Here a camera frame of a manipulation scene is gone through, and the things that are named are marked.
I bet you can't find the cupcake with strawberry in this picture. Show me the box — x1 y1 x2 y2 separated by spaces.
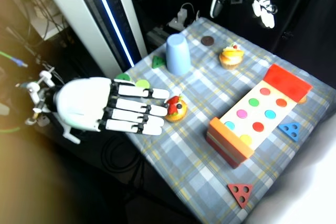
164 94 188 123

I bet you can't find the orange fruit cupcake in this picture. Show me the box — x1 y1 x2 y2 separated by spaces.
219 42 245 71

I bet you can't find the light green round disc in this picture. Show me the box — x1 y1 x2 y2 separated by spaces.
134 79 151 89

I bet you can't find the green triangle block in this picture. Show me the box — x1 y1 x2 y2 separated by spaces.
151 55 167 69

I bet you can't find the light blue plastic cup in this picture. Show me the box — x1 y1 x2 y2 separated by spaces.
165 34 192 76

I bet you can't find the dark green round disc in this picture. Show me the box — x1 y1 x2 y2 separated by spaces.
115 72 132 82

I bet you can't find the blue plaid tablecloth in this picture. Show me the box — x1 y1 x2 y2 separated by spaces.
123 16 330 224

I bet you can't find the brown round disc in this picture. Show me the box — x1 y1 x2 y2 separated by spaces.
201 36 215 47

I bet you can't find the white plug adapter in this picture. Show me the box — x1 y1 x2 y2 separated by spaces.
167 3 201 32

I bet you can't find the red triangle block with holes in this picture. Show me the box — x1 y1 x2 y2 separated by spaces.
227 183 254 209

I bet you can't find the white column with blue light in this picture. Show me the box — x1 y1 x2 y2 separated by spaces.
35 0 148 78

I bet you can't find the blue triangle block with holes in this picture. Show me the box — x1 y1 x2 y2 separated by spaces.
277 122 302 143

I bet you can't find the white shelf board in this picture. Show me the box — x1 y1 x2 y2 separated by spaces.
36 11 69 42

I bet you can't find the grey metal bracket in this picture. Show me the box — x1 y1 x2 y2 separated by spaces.
146 26 172 48

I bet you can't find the black cable coil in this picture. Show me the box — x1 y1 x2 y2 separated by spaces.
100 138 144 175

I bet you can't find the green cable with blue plug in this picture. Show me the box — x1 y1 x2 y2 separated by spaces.
0 50 29 68

